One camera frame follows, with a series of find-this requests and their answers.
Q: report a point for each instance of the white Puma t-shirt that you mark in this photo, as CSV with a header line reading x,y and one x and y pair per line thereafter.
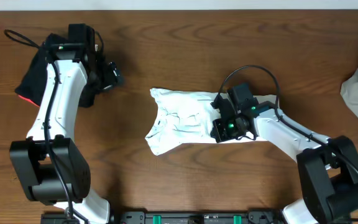
x,y
183,117

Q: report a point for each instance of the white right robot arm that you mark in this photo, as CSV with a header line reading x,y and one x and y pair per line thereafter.
x,y
327,167

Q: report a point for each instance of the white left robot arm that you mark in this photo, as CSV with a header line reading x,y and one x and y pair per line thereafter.
x,y
50,167

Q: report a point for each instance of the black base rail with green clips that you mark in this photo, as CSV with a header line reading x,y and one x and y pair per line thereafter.
x,y
139,217

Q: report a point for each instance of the red garment edge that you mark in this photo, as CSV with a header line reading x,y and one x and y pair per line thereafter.
x,y
28,100

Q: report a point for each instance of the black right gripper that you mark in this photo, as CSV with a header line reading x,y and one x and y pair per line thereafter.
x,y
221,136

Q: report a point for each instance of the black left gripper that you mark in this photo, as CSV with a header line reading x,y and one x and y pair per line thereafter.
x,y
113,75

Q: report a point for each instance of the folded black garment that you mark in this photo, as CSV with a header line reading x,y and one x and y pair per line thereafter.
x,y
34,81

